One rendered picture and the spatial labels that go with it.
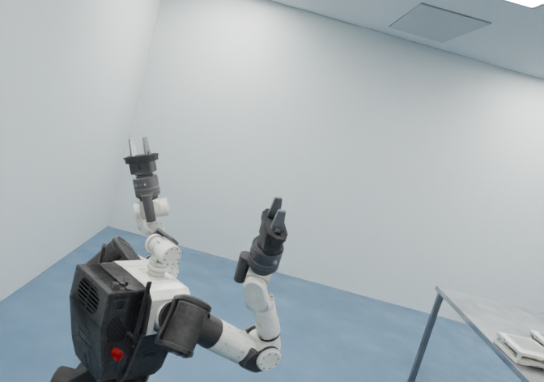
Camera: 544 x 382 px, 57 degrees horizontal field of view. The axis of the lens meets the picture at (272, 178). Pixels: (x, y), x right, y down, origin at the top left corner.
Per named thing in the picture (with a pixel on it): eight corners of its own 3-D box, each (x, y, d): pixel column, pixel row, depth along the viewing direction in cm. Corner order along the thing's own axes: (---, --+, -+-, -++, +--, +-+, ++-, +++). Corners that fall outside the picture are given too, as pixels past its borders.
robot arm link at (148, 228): (158, 195, 184) (165, 225, 191) (133, 199, 183) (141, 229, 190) (158, 205, 178) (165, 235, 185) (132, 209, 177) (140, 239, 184)
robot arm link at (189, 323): (211, 360, 138) (173, 342, 130) (193, 355, 144) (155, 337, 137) (227, 319, 143) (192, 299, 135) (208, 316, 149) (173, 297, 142)
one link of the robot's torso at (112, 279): (95, 414, 133) (125, 289, 128) (44, 348, 155) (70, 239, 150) (185, 389, 154) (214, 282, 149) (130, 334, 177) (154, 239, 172)
